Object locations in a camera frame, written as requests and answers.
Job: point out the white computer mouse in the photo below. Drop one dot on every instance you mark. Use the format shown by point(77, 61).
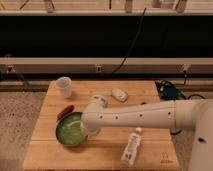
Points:
point(119, 94)

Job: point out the white plastic bottle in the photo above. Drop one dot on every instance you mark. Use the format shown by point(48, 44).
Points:
point(130, 151)

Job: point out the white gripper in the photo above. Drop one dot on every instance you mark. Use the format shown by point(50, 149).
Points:
point(89, 130)

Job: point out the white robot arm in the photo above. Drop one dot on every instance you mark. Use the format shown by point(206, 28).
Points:
point(196, 114)

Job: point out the blue black device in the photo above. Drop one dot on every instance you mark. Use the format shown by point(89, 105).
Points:
point(168, 91)

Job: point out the brown wooden-handled tool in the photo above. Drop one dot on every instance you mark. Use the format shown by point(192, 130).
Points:
point(65, 111)

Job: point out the wooden board table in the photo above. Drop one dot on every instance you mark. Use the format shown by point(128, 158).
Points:
point(103, 152)

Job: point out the green ceramic bowl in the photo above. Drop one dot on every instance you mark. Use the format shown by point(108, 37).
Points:
point(68, 131)

